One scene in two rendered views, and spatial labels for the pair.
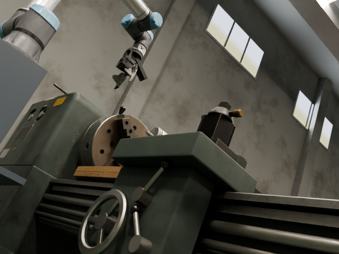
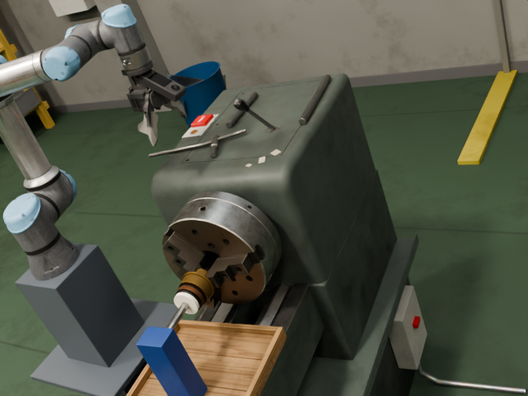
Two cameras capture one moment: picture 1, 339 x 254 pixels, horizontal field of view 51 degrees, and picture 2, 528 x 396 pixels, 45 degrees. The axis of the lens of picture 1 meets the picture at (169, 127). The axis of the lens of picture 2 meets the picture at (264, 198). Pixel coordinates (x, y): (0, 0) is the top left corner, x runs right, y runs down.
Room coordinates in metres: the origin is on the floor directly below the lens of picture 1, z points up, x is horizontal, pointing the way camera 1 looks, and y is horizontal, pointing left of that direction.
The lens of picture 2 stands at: (1.15, -1.30, 2.06)
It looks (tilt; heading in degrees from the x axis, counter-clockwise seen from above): 30 degrees down; 70
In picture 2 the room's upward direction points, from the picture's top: 22 degrees counter-clockwise
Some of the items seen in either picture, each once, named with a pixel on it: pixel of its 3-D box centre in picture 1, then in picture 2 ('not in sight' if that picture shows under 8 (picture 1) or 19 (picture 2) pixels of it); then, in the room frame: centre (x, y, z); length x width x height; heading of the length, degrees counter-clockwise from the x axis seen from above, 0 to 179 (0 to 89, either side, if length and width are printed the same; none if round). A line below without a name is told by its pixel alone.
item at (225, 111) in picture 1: (221, 115); not in sight; (0.93, -0.13, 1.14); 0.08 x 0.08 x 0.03
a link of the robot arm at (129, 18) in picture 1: (134, 25); (87, 40); (1.47, 0.37, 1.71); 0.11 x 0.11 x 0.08; 44
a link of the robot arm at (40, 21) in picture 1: (37, 26); (30, 220); (1.11, 0.58, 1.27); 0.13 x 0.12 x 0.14; 44
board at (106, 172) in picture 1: (133, 195); (205, 369); (1.29, 0.02, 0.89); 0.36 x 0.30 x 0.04; 125
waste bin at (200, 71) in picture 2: not in sight; (202, 104); (2.59, 3.19, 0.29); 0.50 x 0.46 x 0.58; 119
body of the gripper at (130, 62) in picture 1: (129, 62); (145, 86); (1.54, 0.31, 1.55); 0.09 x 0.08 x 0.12; 118
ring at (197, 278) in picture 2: not in sight; (196, 288); (1.37, 0.08, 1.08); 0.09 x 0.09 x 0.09; 35
